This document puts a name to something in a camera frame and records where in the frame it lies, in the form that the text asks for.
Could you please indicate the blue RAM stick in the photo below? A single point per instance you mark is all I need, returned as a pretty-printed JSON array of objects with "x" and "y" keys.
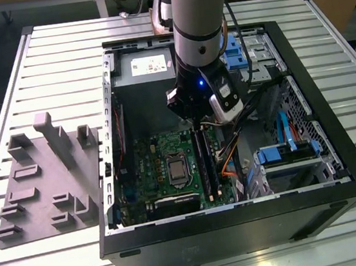
[
  {"x": 203, "y": 165},
  {"x": 214, "y": 167}
]

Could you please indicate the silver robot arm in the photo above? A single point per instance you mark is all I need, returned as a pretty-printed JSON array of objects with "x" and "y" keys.
[{"x": 199, "y": 13}]

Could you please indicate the white wrist webcam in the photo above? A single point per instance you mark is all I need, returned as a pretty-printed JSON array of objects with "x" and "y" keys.
[{"x": 227, "y": 110}]

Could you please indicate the grey power supply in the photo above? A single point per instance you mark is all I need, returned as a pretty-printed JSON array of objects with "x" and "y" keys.
[{"x": 144, "y": 98}]

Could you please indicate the white power supply label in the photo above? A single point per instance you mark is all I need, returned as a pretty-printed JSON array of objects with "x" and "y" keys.
[{"x": 148, "y": 65}]

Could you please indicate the blue drive bay latch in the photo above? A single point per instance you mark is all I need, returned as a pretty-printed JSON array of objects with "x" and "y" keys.
[{"x": 236, "y": 54}]

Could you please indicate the CPU socket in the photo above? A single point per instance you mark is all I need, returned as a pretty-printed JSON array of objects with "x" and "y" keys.
[{"x": 176, "y": 156}]

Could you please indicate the green motherboard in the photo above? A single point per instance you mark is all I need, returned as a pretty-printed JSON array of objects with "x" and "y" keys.
[{"x": 148, "y": 156}]

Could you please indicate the silver CPU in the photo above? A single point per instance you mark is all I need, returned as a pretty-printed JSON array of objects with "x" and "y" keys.
[{"x": 177, "y": 171}]

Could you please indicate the metal drive cage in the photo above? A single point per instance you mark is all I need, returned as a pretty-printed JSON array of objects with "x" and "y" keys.
[{"x": 265, "y": 47}]

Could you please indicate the hard disk in blue carrier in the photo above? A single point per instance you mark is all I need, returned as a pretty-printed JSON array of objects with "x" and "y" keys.
[{"x": 268, "y": 156}]

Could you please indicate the black graphics card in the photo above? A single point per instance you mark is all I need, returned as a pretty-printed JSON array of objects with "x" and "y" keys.
[{"x": 174, "y": 206}]

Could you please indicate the black PC case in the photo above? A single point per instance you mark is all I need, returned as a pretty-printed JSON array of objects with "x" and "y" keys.
[{"x": 211, "y": 242}]

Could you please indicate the grey parts rack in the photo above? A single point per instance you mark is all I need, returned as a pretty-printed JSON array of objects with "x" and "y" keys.
[{"x": 42, "y": 195}]

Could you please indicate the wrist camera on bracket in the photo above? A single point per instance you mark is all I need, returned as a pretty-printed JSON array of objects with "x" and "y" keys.
[{"x": 176, "y": 102}]

